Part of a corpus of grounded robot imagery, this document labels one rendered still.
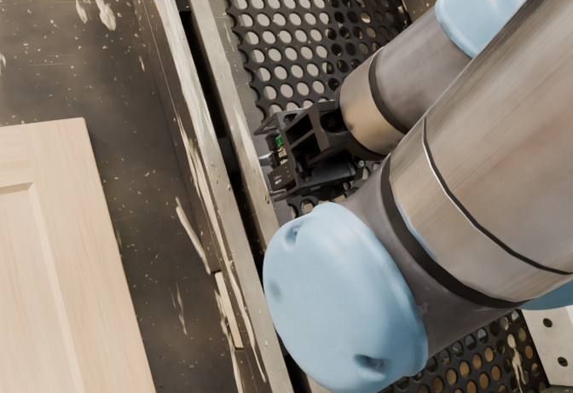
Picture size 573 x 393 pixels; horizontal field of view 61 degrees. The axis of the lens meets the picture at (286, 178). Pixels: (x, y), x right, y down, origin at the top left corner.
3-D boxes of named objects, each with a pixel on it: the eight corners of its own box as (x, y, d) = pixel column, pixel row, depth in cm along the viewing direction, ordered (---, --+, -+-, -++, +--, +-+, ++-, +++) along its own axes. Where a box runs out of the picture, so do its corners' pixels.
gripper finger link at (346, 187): (291, 170, 54) (332, 143, 46) (303, 166, 55) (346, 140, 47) (303, 210, 53) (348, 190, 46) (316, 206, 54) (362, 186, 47)
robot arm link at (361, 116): (428, 41, 38) (465, 139, 37) (391, 69, 42) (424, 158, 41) (354, 47, 34) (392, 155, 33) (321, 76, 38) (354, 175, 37)
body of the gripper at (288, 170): (248, 132, 48) (309, 76, 37) (320, 120, 52) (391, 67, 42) (272, 207, 46) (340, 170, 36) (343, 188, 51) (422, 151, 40)
